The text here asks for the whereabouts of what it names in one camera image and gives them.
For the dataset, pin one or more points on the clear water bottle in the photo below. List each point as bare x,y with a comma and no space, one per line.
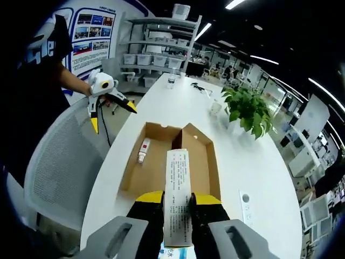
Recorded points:
172,79

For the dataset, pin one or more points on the brown cardboard shoe box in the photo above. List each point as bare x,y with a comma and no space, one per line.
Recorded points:
151,175

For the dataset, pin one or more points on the row of white storage bins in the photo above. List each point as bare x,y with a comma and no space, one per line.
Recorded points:
153,60

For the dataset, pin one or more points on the person in dark shirt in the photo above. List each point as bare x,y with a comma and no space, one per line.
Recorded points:
29,94

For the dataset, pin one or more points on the potted green plant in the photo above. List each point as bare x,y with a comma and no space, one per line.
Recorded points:
250,110

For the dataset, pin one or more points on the white table socket strip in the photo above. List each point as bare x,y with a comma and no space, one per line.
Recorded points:
246,210

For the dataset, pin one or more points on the white tube red label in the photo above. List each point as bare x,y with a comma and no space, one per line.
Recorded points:
144,151

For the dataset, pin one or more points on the grey mesh office chair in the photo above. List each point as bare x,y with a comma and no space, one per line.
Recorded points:
62,162

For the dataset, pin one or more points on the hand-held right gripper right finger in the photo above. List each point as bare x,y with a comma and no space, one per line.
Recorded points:
207,221

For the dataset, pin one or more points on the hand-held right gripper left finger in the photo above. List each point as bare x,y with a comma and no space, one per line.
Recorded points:
145,221

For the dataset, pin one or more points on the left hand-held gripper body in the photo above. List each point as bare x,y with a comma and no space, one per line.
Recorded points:
101,82

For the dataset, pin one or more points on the wall poster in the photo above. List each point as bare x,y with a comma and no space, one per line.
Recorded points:
91,35

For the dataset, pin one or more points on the grey metal shelf rack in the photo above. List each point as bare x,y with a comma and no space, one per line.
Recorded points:
161,37

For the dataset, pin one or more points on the white display panel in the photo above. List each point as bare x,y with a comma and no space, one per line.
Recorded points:
312,116

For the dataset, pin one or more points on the white printed carton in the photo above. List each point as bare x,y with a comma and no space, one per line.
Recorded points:
178,189

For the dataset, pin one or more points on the blue soft wipes packet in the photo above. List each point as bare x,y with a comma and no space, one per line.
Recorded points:
175,253

